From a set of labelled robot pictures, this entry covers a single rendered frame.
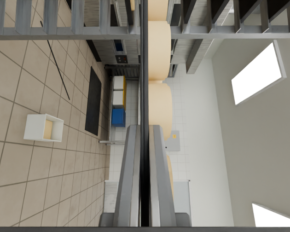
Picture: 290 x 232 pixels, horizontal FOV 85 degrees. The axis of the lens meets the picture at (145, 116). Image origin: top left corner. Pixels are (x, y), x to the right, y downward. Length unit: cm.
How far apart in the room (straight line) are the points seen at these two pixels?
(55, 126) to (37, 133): 30
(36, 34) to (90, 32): 18
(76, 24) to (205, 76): 461
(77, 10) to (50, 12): 9
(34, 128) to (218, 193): 403
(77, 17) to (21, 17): 19
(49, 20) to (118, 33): 24
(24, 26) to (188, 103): 416
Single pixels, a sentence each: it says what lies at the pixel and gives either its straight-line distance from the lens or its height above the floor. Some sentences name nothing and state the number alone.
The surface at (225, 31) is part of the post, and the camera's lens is 66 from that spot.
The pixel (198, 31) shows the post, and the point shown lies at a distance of 63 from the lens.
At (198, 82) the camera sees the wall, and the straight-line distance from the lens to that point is 489.
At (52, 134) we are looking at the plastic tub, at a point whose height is 6.
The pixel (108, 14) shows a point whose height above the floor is 88.
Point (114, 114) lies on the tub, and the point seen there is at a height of 30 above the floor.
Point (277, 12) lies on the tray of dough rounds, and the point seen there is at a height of 140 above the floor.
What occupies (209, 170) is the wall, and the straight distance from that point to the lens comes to 443.
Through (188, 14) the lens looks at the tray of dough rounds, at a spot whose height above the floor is 114.
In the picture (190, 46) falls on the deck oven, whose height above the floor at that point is 181.
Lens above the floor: 100
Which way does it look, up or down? level
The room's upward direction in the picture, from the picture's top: 90 degrees clockwise
